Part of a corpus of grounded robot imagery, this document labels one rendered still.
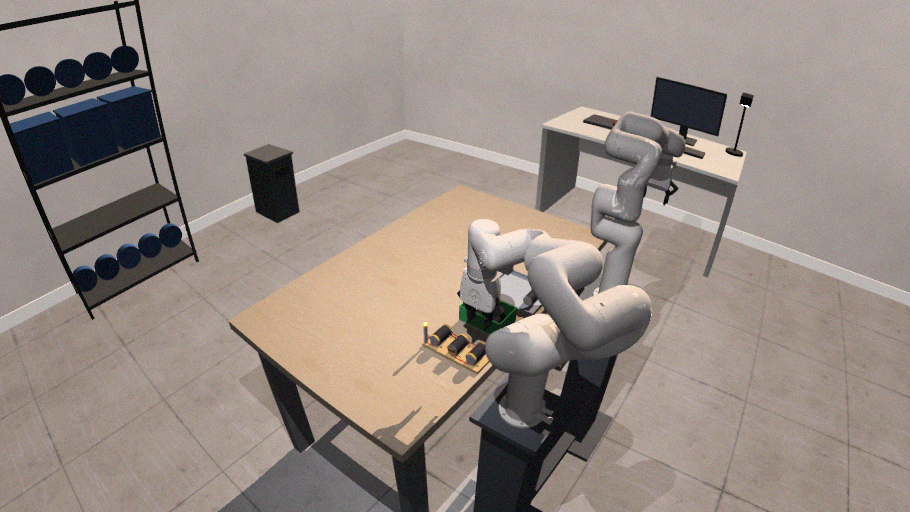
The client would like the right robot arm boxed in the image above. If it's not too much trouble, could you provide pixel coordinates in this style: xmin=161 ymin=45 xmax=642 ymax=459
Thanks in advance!
xmin=591 ymin=112 xmax=685 ymax=295

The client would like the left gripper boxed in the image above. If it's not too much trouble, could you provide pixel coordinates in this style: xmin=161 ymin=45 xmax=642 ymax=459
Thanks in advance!
xmin=457 ymin=267 xmax=505 ymax=330

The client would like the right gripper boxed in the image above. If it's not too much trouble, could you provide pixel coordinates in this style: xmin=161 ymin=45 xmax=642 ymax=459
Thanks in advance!
xmin=646 ymin=164 xmax=678 ymax=206

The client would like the green box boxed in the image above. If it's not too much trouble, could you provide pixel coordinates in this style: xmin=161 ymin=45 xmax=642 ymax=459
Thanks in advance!
xmin=459 ymin=301 xmax=517 ymax=335

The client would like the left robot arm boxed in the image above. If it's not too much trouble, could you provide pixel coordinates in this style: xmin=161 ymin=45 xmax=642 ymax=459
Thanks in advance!
xmin=464 ymin=219 xmax=652 ymax=428

